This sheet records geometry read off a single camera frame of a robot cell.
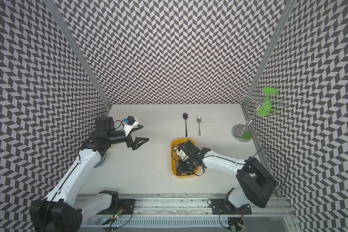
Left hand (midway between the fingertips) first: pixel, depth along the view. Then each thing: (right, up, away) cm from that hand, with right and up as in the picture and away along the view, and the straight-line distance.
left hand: (143, 133), depth 74 cm
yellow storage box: (+16, -17, +17) cm, 29 cm away
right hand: (+18, -23, +7) cm, 30 cm away
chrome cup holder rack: (+74, +23, +34) cm, 85 cm away
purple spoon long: (+23, +9, +37) cm, 45 cm away
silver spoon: (+33, +6, +34) cm, 48 cm away
